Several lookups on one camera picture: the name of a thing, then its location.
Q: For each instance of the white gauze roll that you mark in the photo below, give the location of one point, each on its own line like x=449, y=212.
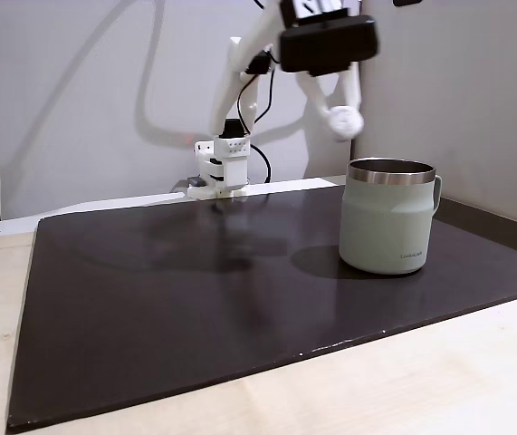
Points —
x=346, y=121

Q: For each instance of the pale green steel mug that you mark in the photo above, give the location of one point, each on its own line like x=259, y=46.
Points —
x=385, y=222

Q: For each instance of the black table mat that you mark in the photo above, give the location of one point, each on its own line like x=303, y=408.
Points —
x=194, y=294

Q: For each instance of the black oval camera box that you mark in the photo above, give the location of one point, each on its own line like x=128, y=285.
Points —
x=330, y=43

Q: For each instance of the black wall fixture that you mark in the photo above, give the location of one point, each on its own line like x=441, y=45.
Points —
x=407, y=2

